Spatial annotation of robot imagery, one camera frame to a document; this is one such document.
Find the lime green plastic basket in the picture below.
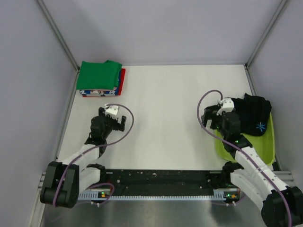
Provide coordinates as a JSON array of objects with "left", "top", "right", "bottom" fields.
[{"left": 214, "top": 114, "right": 275, "bottom": 165}]

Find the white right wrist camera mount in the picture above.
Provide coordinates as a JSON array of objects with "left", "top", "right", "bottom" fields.
[{"left": 216, "top": 97, "right": 234, "bottom": 116}]

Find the black t shirt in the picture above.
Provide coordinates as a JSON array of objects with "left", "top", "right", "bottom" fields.
[{"left": 232, "top": 93, "right": 272, "bottom": 137}]

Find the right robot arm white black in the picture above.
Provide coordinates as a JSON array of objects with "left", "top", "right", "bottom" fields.
[{"left": 199, "top": 105, "right": 303, "bottom": 227}]

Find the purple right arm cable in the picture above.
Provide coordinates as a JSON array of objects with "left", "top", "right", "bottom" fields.
[{"left": 196, "top": 89, "right": 293, "bottom": 227}]

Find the aluminium frame rail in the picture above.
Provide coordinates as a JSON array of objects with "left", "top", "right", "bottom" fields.
[{"left": 37, "top": 171, "right": 296, "bottom": 190}]

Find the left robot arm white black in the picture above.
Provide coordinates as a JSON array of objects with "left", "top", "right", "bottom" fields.
[{"left": 40, "top": 104, "right": 127, "bottom": 208}]

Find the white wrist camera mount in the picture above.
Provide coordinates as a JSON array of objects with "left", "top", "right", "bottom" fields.
[
  {"left": 216, "top": 97, "right": 234, "bottom": 116},
  {"left": 105, "top": 104, "right": 119, "bottom": 118}
]

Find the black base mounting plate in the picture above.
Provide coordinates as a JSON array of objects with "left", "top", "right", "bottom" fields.
[{"left": 98, "top": 169, "right": 241, "bottom": 198}]

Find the grey slotted cable duct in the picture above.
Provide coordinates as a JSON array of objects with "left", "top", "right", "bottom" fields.
[{"left": 77, "top": 188, "right": 240, "bottom": 201}]

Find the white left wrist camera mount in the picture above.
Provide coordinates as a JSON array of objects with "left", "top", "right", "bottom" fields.
[{"left": 105, "top": 104, "right": 119, "bottom": 118}]

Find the folded blue printed t shirt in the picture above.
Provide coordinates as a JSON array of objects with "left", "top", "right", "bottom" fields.
[{"left": 79, "top": 70, "right": 124, "bottom": 97}]

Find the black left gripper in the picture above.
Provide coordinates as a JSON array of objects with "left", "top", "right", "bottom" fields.
[{"left": 99, "top": 107, "right": 125, "bottom": 140}]

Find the folded red t shirt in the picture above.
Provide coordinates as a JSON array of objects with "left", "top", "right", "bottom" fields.
[{"left": 81, "top": 68, "right": 126, "bottom": 98}]

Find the green t shirt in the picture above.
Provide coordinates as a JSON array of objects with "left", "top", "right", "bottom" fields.
[{"left": 76, "top": 60, "right": 122, "bottom": 90}]

